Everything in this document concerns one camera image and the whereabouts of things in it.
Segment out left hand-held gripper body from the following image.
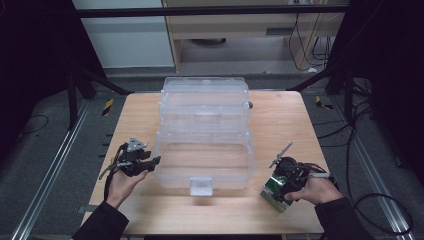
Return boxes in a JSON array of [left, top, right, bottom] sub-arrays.
[[99, 136, 154, 178]]

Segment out black floor cable loop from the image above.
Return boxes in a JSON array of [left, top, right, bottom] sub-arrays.
[[15, 113, 50, 137]]

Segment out person's right hand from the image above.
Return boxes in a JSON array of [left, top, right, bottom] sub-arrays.
[[284, 175, 335, 206]]

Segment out black horizontal bar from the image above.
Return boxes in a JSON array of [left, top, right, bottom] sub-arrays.
[[74, 4, 350, 19]]

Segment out right hand-held gripper cable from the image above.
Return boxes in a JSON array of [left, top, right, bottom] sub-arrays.
[[299, 161, 415, 236]]

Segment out dark curtain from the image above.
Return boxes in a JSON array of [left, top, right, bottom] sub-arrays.
[[0, 0, 108, 160], [327, 0, 424, 188]]

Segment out wooden desk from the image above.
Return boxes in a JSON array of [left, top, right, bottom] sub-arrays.
[[161, 0, 352, 74]]

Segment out cables under desk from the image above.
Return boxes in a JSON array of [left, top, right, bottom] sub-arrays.
[[287, 12, 336, 73]]

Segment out yellow and black tape strip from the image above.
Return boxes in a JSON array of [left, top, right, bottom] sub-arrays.
[[101, 98, 115, 118], [314, 95, 335, 111]]

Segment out white cabinet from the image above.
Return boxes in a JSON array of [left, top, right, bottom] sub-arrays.
[[71, 0, 177, 70]]

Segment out person's left hand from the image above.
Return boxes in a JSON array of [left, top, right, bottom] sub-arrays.
[[105, 168, 150, 210]]

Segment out hand-held gripper cable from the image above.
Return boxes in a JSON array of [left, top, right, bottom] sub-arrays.
[[299, 161, 415, 236], [102, 143, 129, 202]]

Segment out green and white carton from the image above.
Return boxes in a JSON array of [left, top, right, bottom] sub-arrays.
[[259, 174, 295, 214]]

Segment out aluminium floor rail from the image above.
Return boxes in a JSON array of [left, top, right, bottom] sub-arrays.
[[332, 95, 417, 240], [9, 99, 92, 240]]

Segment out clear plastic storage box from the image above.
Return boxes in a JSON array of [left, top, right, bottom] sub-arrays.
[[152, 76, 257, 197]]

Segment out black floor cables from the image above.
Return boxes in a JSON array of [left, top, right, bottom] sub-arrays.
[[314, 78, 379, 150]]

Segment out black metal stand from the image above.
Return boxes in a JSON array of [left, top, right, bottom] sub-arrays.
[[65, 61, 135, 132], [287, 61, 356, 125]]

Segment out left hand-held gripper cable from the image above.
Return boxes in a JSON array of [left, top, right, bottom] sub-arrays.
[[102, 143, 129, 202]]

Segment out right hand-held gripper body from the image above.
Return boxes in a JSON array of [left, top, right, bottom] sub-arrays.
[[268, 141, 312, 198]]

